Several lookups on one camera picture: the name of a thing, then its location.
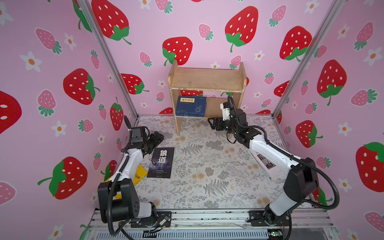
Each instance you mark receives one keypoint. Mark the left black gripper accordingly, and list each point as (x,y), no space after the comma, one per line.
(155,141)

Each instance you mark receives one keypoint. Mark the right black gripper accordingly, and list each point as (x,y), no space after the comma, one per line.
(216,119)

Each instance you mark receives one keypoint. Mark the black wolf cover book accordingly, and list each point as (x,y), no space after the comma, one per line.
(161,163)

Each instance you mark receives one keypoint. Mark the blue book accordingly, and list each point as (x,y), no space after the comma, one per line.
(191,107)

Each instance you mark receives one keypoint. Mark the yellow cover book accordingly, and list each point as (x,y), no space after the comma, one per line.
(140,174)

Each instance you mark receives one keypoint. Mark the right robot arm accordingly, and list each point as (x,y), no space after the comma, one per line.
(301,178)

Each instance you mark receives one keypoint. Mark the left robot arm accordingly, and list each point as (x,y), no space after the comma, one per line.
(129,207)

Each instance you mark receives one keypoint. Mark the wooden two-tier bookshelf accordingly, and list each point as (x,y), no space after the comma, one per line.
(207,80)

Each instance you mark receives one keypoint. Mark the white photo cover book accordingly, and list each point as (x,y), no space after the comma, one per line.
(272,170)

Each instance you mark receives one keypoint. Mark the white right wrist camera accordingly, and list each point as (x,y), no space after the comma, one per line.
(225,107)

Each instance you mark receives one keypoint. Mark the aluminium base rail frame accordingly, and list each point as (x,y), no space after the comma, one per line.
(222,224)

